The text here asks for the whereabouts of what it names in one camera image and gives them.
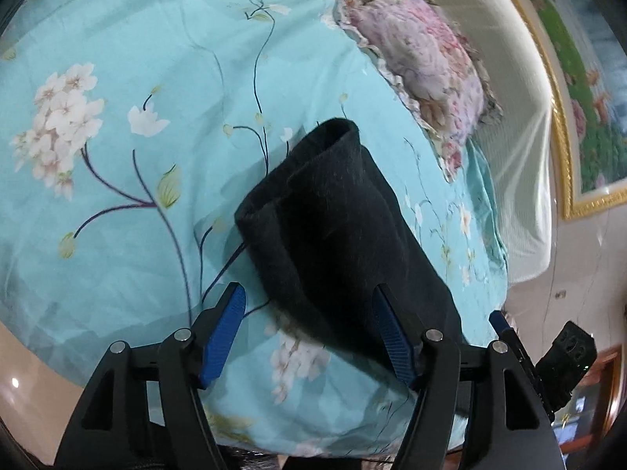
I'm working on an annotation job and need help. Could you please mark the wooden cabinet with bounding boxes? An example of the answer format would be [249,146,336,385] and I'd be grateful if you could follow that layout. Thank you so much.
[553,342,624,457]

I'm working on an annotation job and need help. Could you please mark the pink floral pillow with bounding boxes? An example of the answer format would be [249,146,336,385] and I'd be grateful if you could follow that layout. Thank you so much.
[333,0,503,185]

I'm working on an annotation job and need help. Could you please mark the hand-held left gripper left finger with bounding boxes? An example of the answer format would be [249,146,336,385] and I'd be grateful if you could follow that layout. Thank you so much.
[53,282,246,470]

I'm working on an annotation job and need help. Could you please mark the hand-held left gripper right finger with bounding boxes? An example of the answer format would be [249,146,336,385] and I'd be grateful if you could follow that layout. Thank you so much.
[372,283,565,470]

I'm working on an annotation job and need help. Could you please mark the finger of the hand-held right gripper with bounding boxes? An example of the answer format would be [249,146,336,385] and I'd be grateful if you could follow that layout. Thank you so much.
[488,310,555,423]

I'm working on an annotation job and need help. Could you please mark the gold framed wall painting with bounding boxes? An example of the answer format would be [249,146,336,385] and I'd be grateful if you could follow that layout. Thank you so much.
[482,0,627,222]

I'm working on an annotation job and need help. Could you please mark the black pants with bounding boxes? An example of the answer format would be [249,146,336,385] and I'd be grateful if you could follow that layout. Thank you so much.
[234,118,467,393]

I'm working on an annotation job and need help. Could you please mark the white padded headboard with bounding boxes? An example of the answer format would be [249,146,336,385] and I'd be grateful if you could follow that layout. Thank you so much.
[416,0,557,289]

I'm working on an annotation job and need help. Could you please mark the turquoise floral bed sheet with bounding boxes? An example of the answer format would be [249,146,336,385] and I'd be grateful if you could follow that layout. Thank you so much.
[0,0,511,457]

